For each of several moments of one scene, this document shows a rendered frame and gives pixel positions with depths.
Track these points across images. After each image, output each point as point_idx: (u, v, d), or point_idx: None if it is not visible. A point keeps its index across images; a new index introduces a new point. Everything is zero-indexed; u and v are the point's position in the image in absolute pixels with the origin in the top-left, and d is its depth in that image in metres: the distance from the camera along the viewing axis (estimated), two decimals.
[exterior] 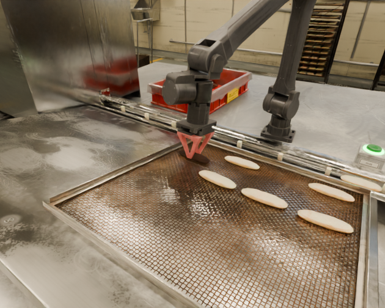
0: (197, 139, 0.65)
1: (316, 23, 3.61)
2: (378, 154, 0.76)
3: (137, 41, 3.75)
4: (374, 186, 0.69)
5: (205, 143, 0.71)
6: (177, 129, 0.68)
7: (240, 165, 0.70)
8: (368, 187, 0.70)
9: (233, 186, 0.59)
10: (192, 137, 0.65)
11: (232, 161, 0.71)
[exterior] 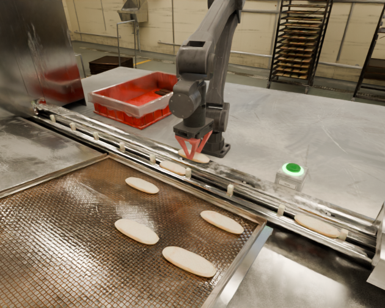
0: None
1: (299, 25, 3.55)
2: (296, 175, 0.70)
3: (118, 43, 3.70)
4: (179, 170, 0.78)
5: (183, 145, 0.70)
6: (212, 127, 0.70)
7: (137, 189, 0.64)
8: (175, 170, 0.79)
9: (206, 161, 0.70)
10: None
11: (131, 183, 0.65)
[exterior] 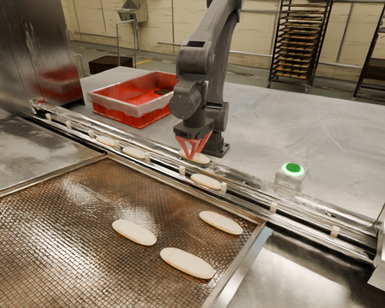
0: None
1: (299, 25, 3.54)
2: (296, 175, 0.70)
3: (117, 43, 3.69)
4: (110, 142, 0.92)
5: (183, 145, 0.70)
6: (212, 128, 0.70)
7: (190, 160, 0.71)
8: (106, 143, 0.92)
9: (143, 156, 0.85)
10: None
11: (184, 155, 0.72)
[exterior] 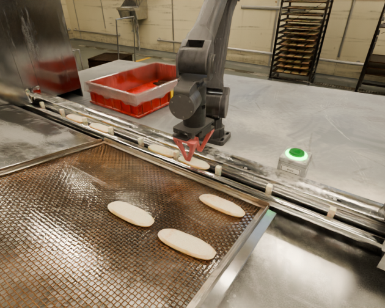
0: None
1: (299, 21, 3.52)
2: (299, 160, 0.67)
3: (117, 40, 3.66)
4: (78, 119, 0.97)
5: (181, 146, 0.69)
6: (214, 126, 0.70)
7: (190, 166, 0.72)
8: (74, 120, 0.97)
9: (107, 131, 0.90)
10: None
11: (184, 162, 0.73)
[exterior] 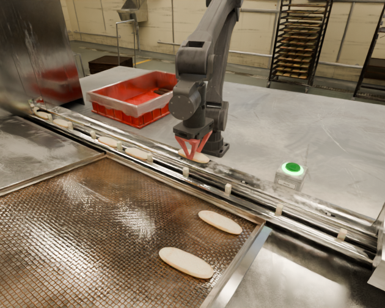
0: None
1: (299, 24, 3.54)
2: (295, 175, 0.69)
3: (117, 43, 3.69)
4: (44, 115, 1.11)
5: (183, 145, 0.70)
6: (212, 128, 0.70)
7: (134, 156, 0.85)
8: (41, 116, 1.11)
9: (67, 125, 1.04)
10: None
11: (129, 153, 0.86)
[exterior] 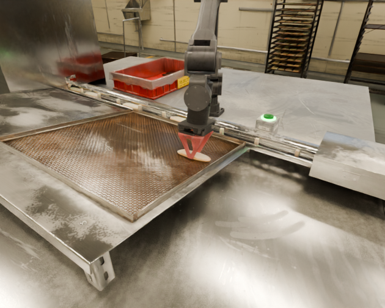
0: None
1: (292, 22, 3.82)
2: (269, 121, 0.98)
3: (123, 39, 3.97)
4: None
5: (184, 143, 0.70)
6: (212, 128, 0.71)
7: (89, 96, 1.33)
8: None
9: None
10: None
11: (86, 94, 1.34)
